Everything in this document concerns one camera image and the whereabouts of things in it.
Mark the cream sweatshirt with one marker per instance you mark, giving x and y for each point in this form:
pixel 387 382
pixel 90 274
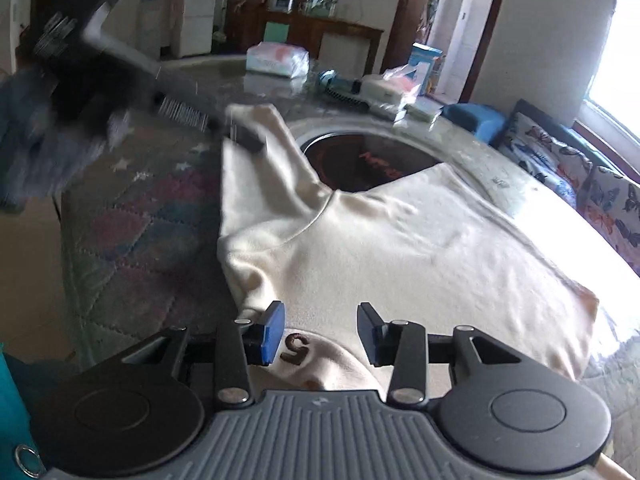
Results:
pixel 425 248

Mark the blue corner sofa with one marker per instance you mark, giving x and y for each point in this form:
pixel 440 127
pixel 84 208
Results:
pixel 489 126

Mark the left butterfly pillow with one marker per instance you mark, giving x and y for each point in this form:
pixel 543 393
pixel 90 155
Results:
pixel 553 163

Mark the teal black brush device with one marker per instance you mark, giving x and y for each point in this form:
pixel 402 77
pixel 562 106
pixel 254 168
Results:
pixel 342 89

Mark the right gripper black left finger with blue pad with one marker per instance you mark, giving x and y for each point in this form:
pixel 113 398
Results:
pixel 240 344

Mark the butterfly pillow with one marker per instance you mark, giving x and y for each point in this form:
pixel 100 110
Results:
pixel 553 163
pixel 609 201

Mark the right butterfly pillow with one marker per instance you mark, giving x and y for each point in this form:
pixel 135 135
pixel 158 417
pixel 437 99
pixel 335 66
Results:
pixel 609 201

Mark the white refrigerator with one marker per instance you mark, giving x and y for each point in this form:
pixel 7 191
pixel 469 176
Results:
pixel 193 29

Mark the dark wooden cabinet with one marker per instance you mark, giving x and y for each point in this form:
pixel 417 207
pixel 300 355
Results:
pixel 303 23

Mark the round black induction cooktop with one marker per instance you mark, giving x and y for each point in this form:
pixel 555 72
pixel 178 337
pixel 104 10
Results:
pixel 354 161

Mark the large bright window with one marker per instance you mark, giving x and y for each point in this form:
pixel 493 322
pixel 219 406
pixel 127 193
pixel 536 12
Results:
pixel 614 87

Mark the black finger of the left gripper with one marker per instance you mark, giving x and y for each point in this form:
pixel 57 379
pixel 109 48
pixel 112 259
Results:
pixel 179 98

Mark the pink white tissue pack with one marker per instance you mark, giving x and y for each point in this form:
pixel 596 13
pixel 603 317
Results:
pixel 283 60

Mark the pink tissue box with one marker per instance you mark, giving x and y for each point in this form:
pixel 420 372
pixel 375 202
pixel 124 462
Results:
pixel 398 86

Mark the white flat box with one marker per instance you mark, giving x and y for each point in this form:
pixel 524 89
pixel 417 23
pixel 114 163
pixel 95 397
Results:
pixel 372 92

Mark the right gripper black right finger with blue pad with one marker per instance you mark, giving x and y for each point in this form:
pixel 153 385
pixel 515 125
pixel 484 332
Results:
pixel 401 345

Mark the blue white small cabinet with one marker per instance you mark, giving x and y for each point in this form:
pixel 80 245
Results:
pixel 422 59

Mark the grey quilted star table cover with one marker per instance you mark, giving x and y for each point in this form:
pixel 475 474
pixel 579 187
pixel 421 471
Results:
pixel 140 231

